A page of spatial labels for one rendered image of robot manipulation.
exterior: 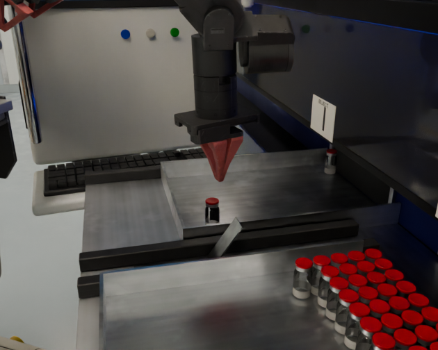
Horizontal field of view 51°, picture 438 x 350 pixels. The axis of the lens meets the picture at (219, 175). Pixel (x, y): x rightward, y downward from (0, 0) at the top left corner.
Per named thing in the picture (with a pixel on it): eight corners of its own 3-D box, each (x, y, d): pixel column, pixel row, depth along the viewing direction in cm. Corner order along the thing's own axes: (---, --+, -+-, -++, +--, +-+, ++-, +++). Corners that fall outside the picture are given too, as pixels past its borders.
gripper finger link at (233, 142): (245, 185, 65) (244, 121, 61) (199, 197, 62) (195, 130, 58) (222, 169, 71) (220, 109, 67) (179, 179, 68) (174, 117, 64)
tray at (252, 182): (325, 163, 96) (327, 147, 95) (398, 223, 73) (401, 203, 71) (160, 178, 89) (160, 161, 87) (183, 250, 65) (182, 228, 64)
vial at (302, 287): (306, 287, 57) (309, 255, 56) (313, 298, 55) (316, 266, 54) (289, 289, 57) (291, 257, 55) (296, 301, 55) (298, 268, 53)
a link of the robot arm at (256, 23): (196, -34, 55) (203, 10, 50) (291, -38, 56) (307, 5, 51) (197, 48, 65) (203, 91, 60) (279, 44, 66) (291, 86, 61)
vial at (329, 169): (332, 169, 92) (334, 148, 90) (337, 173, 90) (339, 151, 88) (322, 171, 92) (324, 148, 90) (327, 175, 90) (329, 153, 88)
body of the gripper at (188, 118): (261, 126, 63) (261, 71, 60) (193, 140, 59) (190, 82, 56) (237, 114, 69) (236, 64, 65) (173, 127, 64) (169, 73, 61)
